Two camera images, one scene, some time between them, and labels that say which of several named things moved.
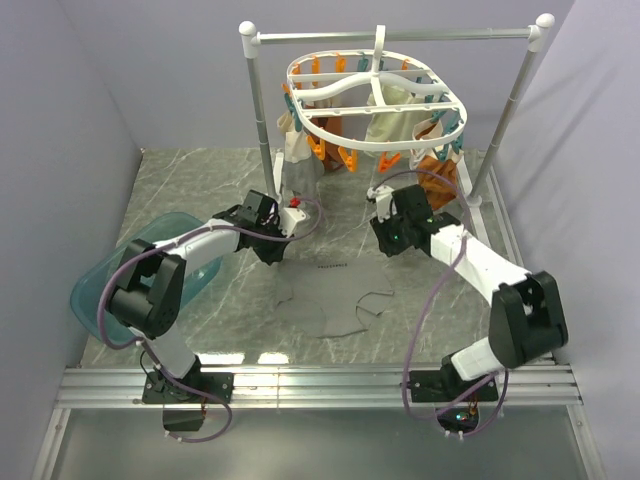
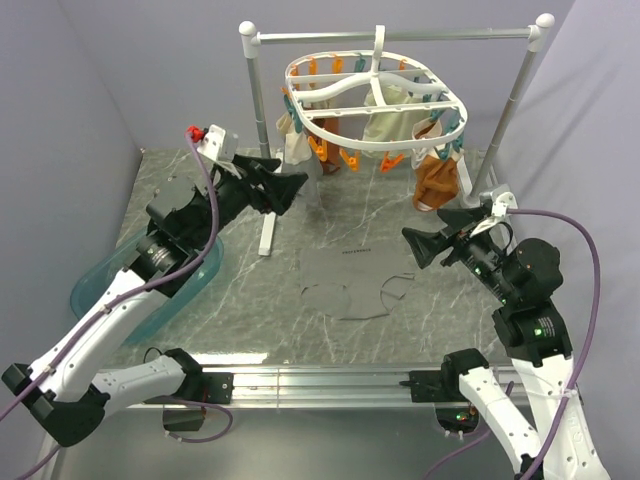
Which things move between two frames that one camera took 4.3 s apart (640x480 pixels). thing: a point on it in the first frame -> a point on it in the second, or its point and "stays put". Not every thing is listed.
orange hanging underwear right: (439, 178) stays put
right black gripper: (389, 248) -> (425, 243)
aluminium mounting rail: (532, 384) stays put
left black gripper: (275, 255) -> (278, 192)
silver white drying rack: (252, 39) stays put
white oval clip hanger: (375, 99) stays put
